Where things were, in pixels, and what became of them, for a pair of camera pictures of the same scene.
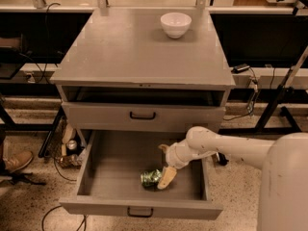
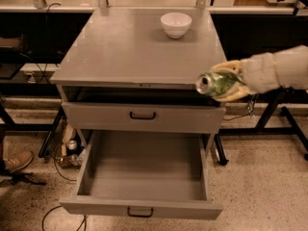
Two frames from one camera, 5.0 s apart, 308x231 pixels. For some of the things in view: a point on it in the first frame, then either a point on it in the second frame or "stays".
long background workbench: [265, 27] stays
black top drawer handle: [142, 117] stays
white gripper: [173, 155] → [260, 73]
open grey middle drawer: [111, 177] stays
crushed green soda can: [151, 178] → [211, 83]
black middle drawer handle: [139, 215] stays
